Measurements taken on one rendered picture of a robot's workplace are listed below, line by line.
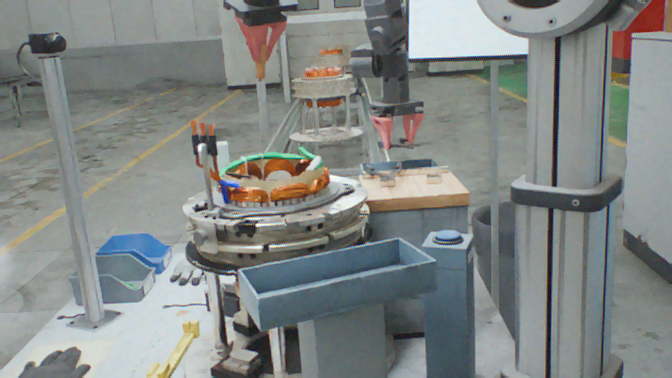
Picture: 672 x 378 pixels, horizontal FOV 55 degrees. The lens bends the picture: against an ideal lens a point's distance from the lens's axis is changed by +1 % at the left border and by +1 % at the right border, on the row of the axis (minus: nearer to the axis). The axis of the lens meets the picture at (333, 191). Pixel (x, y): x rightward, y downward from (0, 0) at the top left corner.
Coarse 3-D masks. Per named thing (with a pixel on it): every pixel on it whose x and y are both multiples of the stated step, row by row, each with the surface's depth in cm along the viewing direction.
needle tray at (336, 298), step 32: (320, 256) 92; (352, 256) 93; (384, 256) 95; (416, 256) 91; (256, 288) 89; (288, 288) 90; (320, 288) 81; (352, 288) 83; (384, 288) 84; (416, 288) 86; (256, 320) 80; (288, 320) 80; (320, 320) 83; (352, 320) 85; (320, 352) 85; (352, 352) 86; (384, 352) 88
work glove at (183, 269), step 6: (180, 264) 166; (186, 264) 166; (174, 270) 164; (180, 270) 163; (186, 270) 162; (192, 270) 163; (198, 270) 161; (174, 276) 161; (180, 276) 163; (186, 276) 159; (192, 276) 159; (198, 276) 159; (204, 276) 159; (174, 282) 160; (180, 282) 157; (192, 282) 157; (198, 282) 157
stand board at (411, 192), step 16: (416, 176) 131; (448, 176) 129; (368, 192) 122; (384, 192) 121; (400, 192) 120; (416, 192) 119; (432, 192) 119; (448, 192) 118; (464, 192) 117; (384, 208) 117; (400, 208) 117; (416, 208) 117
